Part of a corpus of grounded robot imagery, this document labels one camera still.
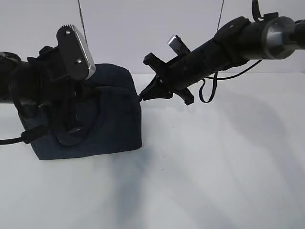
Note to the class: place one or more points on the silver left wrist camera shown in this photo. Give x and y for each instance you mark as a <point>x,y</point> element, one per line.
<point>77,59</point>

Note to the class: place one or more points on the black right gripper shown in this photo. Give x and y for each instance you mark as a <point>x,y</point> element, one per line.
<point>161,86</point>

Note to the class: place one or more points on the dark blue fabric bag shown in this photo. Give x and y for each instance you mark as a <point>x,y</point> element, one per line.
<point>112,121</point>

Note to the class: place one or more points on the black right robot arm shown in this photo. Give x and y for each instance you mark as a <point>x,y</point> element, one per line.
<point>237,42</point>

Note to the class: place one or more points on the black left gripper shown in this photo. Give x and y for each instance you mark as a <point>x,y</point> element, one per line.
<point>71,113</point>

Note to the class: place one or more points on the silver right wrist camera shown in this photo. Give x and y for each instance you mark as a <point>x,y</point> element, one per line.
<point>178,46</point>

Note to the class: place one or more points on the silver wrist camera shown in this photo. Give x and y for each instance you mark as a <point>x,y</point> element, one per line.
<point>77,59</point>
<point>178,46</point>

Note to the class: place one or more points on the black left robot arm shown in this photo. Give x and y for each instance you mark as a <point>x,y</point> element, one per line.
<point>23,84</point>

